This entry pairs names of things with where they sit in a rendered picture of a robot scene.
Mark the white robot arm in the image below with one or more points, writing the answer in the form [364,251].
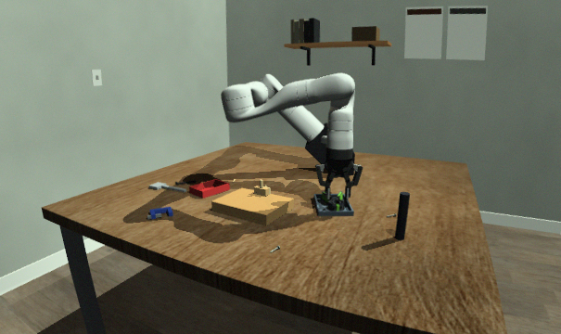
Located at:
[338,88]

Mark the red open tray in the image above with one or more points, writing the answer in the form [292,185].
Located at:
[209,188]

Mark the black cylinder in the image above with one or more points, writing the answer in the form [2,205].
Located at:
[402,215]

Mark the small wooden block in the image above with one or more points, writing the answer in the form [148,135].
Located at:
[261,191]

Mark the light tan wooden slab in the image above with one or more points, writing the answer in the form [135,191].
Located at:
[246,205]

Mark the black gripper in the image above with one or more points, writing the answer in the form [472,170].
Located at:
[338,164]

